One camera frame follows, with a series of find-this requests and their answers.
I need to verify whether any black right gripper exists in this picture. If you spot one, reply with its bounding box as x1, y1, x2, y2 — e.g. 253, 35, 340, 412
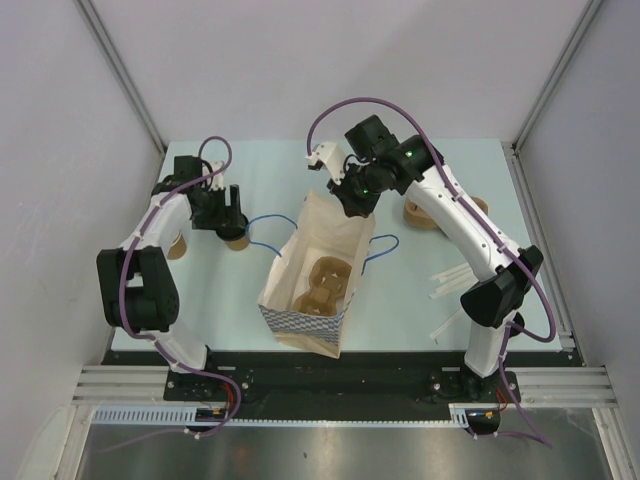
328, 160, 385, 219

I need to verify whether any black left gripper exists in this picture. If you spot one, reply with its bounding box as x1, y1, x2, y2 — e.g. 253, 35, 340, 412
192, 185, 244, 231

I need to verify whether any single brown paper cup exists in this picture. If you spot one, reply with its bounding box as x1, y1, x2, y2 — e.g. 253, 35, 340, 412
225, 235, 250, 251

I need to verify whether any single brown pulp cup carrier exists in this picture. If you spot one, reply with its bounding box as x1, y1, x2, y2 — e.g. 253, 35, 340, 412
292, 256, 352, 317

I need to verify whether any blue checkered paper bag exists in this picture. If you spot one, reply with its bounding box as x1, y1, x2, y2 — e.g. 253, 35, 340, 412
258, 190, 376, 359

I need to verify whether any white straw front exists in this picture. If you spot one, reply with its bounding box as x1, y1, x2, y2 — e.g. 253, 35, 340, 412
430, 309, 465, 343

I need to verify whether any white straw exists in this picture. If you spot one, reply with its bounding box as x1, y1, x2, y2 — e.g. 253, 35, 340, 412
429, 280, 475, 299
430, 309, 465, 343
430, 263, 470, 280
433, 269, 474, 285

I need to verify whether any single black cup lid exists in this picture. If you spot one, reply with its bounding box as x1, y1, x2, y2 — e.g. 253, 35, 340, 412
215, 215, 248, 242

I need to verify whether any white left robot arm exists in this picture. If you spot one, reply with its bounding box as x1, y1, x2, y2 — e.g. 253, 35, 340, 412
96, 155, 248, 400

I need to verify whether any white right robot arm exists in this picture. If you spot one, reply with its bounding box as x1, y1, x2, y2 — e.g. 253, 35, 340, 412
307, 115, 543, 401

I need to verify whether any stack of brown paper cups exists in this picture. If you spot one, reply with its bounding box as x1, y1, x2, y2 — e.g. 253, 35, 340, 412
167, 232, 188, 260

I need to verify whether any white wrapped straw back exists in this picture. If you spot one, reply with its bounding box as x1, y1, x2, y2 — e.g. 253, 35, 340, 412
430, 263, 470, 280

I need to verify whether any stack of black cup lids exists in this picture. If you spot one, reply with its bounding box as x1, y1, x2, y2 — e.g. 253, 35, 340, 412
509, 311, 525, 338

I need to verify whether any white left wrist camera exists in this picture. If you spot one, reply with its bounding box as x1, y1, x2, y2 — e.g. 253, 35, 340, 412
203, 161, 226, 191

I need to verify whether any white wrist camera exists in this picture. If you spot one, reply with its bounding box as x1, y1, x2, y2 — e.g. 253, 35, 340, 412
306, 142, 347, 185
203, 161, 226, 191

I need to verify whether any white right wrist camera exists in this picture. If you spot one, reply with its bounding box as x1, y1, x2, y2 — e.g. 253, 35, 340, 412
306, 142, 347, 185

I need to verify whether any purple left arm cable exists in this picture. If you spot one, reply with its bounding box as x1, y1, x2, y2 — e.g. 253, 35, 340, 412
97, 135, 244, 451

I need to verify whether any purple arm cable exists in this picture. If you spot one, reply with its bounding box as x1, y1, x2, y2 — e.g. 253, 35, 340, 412
305, 95, 559, 449
97, 135, 244, 451

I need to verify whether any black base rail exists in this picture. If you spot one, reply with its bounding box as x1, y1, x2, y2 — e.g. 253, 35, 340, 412
102, 349, 521, 426

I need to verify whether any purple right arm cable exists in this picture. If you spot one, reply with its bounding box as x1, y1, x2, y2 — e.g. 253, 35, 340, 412
305, 95, 559, 449

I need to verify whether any aluminium frame post left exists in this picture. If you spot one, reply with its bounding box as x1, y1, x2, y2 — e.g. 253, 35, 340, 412
73, 0, 167, 156

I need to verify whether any aluminium frame post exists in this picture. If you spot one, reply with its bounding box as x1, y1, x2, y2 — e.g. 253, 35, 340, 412
510, 0, 606, 154
73, 0, 167, 156

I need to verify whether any aluminium frame post right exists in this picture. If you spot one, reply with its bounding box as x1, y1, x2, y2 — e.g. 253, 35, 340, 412
510, 0, 606, 154

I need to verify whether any aluminium frame rail right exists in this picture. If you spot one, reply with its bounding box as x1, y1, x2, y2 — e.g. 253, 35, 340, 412
502, 142, 639, 479

